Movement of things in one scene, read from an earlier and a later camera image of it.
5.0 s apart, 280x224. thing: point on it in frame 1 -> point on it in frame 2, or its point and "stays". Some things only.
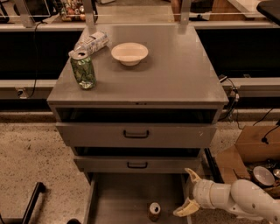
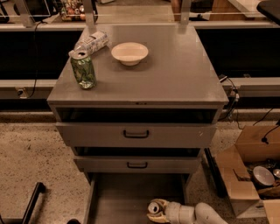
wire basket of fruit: x=73 y=10 stays
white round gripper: x=203 y=192 -> x=173 y=212
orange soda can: x=154 y=209 stays
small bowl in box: x=262 y=177 stays
